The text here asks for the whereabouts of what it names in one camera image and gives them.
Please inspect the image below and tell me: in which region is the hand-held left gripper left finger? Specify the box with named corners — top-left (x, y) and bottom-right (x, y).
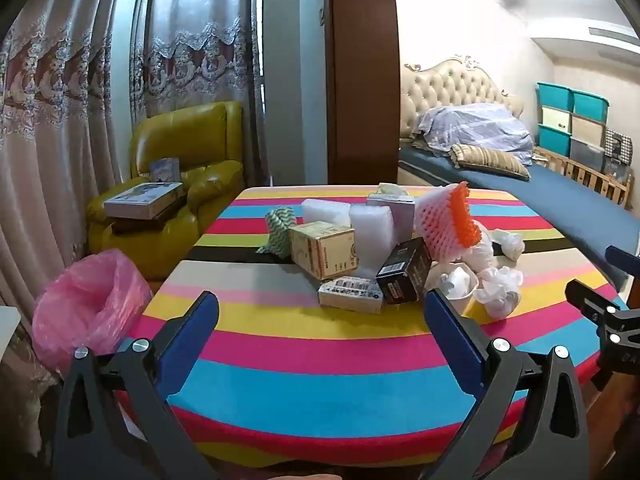
top-left (50, 290), bottom-right (223, 480)

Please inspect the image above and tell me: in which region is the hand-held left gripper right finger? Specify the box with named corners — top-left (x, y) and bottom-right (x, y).
top-left (417, 289), bottom-right (596, 480)

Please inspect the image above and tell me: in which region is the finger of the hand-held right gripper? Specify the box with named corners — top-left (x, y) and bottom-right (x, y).
top-left (566, 279), bottom-right (640, 348)
top-left (605, 245), bottom-right (640, 277)

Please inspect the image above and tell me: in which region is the white plastic bag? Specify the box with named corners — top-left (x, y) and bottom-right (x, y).
top-left (457, 220), bottom-right (497, 276)

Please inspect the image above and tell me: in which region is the pink bag lined trash bin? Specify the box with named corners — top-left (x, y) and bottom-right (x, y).
top-left (32, 249), bottom-right (153, 376)

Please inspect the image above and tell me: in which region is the L-shaped white foam block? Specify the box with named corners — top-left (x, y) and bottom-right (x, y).
top-left (301, 198), bottom-right (351, 228)

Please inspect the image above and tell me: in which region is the white paper cup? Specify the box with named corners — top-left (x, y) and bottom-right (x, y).
top-left (425, 262), bottom-right (478, 311)

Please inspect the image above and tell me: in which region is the crumpled white tissue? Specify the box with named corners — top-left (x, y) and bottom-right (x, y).
top-left (492, 228), bottom-right (526, 261)
top-left (472, 266), bottom-right (524, 319)

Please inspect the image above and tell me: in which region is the blue bed mattress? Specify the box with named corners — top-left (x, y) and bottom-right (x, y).
top-left (400, 147), bottom-right (640, 291)

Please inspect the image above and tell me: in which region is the black cardboard box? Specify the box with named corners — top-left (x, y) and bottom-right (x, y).
top-left (375, 236), bottom-right (432, 306)

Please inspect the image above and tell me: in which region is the white barcode label box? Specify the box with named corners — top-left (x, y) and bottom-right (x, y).
top-left (318, 275), bottom-right (385, 315)

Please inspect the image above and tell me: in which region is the black white patterned box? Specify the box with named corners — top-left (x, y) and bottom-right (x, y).
top-left (604, 127), bottom-right (634, 163)

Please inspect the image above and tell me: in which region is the striped colourful tablecloth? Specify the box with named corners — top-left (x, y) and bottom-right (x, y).
top-left (115, 185), bottom-right (628, 471)

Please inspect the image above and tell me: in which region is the pink foam fruit net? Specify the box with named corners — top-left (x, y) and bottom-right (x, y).
top-left (414, 182), bottom-right (481, 263)

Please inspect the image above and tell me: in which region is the dark book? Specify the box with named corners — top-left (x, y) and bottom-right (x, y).
top-left (111, 195), bottom-right (187, 234)

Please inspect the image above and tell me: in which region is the orange foam fruit net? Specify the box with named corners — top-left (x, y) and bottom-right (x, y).
top-left (446, 182), bottom-right (482, 248)

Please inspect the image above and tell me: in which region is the flat white foam slab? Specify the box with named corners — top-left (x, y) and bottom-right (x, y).
top-left (348, 204), bottom-right (396, 281)

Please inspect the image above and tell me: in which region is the green patterned cloth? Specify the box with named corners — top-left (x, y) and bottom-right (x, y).
top-left (256, 207), bottom-right (297, 259)

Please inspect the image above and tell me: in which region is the stack of storage boxes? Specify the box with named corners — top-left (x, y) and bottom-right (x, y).
top-left (536, 81), bottom-right (632, 186)

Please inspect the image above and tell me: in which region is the pale lavender tall box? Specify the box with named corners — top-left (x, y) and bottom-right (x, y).
top-left (366, 191), bottom-right (417, 241)

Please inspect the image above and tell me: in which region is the large book box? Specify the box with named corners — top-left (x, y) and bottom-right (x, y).
top-left (103, 181), bottom-right (184, 220)

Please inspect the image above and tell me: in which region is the tan cardboard box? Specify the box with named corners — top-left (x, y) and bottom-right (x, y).
top-left (288, 221), bottom-right (357, 281)

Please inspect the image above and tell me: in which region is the gold striped pillow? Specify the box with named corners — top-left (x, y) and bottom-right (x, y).
top-left (449, 143), bottom-right (531, 182)

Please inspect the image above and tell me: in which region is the small picture box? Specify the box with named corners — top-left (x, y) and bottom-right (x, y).
top-left (149, 157), bottom-right (182, 184)

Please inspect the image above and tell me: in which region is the white panel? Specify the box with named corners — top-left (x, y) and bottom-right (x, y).
top-left (0, 305), bottom-right (22, 361)

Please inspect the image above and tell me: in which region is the yellow leather armchair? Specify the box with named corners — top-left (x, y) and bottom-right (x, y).
top-left (86, 101), bottom-right (245, 281)

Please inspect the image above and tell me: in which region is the beige lace curtain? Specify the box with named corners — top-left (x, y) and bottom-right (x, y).
top-left (130, 0), bottom-right (264, 186)
top-left (0, 0), bottom-right (128, 461)

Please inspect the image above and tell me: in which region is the cream tufted headboard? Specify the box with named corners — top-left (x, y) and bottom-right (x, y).
top-left (400, 55), bottom-right (527, 142)

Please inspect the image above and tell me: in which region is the dark wooden wardrobe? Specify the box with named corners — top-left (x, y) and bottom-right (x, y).
top-left (327, 0), bottom-right (401, 186)

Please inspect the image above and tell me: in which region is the wooden bed rail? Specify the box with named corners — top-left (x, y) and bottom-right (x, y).
top-left (532, 145), bottom-right (633, 207)

